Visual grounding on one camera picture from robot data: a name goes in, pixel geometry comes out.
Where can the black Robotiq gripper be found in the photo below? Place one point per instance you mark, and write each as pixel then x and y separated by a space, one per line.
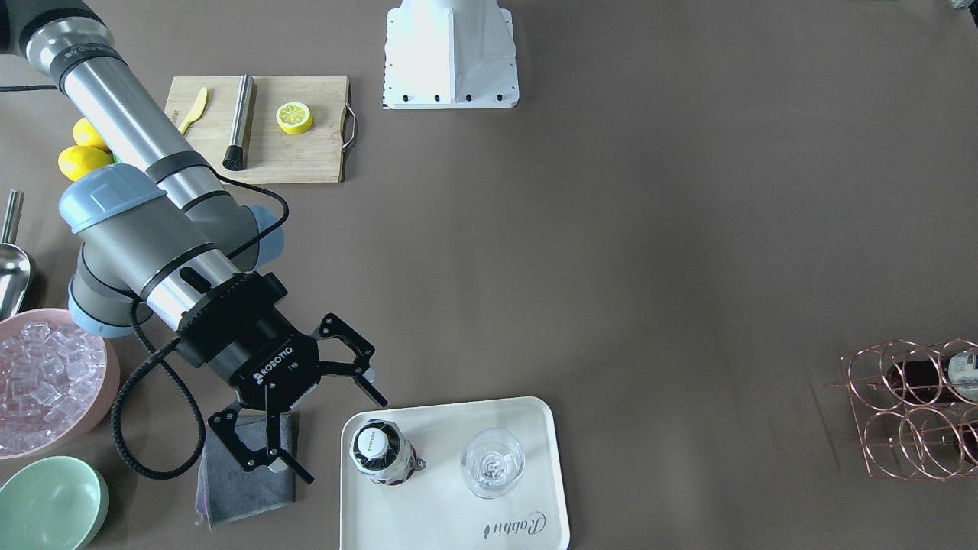
pixel 256 347

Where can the tea bottle white cap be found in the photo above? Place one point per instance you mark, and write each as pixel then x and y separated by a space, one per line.
pixel 381 451

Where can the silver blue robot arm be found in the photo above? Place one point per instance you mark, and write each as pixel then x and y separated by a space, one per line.
pixel 162 237

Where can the grey folded cloth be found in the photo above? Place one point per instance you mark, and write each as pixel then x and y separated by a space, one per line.
pixel 226 493

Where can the white rabbit serving tray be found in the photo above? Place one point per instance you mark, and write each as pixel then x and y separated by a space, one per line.
pixel 434 508

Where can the pink bowl of ice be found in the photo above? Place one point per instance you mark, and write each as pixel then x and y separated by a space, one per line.
pixel 58 382

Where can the steel muddler black tip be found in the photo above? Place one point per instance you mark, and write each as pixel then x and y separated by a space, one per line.
pixel 235 157

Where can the clear wine glass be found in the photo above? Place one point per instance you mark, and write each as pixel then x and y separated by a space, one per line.
pixel 492 463

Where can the wooden cutting board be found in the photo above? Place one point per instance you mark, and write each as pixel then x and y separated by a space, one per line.
pixel 271 155

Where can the green bowl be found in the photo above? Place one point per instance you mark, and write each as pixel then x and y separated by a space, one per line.
pixel 59 502

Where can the half lemon slice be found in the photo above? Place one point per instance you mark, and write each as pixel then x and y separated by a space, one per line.
pixel 294 118

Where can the yellow plastic knife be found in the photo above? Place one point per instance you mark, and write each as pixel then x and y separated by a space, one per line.
pixel 195 112

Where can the metal ice scoop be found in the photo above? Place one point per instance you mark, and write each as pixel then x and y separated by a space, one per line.
pixel 16 265

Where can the yellow lemon near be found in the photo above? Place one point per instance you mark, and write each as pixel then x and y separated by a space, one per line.
pixel 79 160

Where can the yellow lemon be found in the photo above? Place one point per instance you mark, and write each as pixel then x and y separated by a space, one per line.
pixel 84 134
pixel 79 160

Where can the yellow lemon far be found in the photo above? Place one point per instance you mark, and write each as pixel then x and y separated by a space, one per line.
pixel 84 134

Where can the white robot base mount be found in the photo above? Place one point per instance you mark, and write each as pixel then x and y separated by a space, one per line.
pixel 450 55

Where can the copper wire bottle rack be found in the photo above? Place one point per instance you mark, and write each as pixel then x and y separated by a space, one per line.
pixel 917 443

